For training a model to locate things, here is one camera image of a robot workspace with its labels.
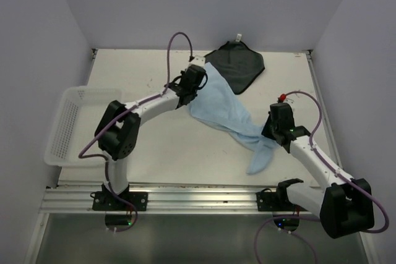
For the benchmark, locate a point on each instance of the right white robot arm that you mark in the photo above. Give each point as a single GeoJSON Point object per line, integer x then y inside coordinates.
{"type": "Point", "coordinates": [341, 202]}

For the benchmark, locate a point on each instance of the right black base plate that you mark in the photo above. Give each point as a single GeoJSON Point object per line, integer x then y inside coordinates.
{"type": "Point", "coordinates": [272, 202]}

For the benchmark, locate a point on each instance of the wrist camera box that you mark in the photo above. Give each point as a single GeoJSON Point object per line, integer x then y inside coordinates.
{"type": "Point", "coordinates": [197, 61]}
{"type": "Point", "coordinates": [288, 98]}

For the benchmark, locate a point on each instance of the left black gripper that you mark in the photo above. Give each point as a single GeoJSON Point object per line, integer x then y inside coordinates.
{"type": "Point", "coordinates": [182, 73]}

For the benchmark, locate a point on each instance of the aluminium mounting rail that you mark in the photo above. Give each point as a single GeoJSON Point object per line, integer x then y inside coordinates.
{"type": "Point", "coordinates": [163, 199]}

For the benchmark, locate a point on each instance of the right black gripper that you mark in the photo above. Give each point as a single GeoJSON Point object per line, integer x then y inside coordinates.
{"type": "Point", "coordinates": [265, 131]}

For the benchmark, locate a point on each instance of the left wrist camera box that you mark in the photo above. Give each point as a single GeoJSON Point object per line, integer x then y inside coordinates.
{"type": "Point", "coordinates": [197, 61]}

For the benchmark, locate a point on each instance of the light blue towel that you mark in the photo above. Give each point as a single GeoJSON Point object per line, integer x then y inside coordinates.
{"type": "Point", "coordinates": [218, 107]}

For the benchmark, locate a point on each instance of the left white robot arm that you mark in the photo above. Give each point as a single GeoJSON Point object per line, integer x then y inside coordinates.
{"type": "Point", "coordinates": [118, 129]}

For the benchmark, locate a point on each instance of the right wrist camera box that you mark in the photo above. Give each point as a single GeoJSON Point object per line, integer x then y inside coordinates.
{"type": "Point", "coordinates": [288, 98]}

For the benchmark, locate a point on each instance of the dark grey towel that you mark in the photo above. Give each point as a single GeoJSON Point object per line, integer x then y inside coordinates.
{"type": "Point", "coordinates": [237, 64]}

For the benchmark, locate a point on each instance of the white plastic basket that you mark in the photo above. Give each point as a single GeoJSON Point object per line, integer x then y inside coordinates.
{"type": "Point", "coordinates": [79, 113]}

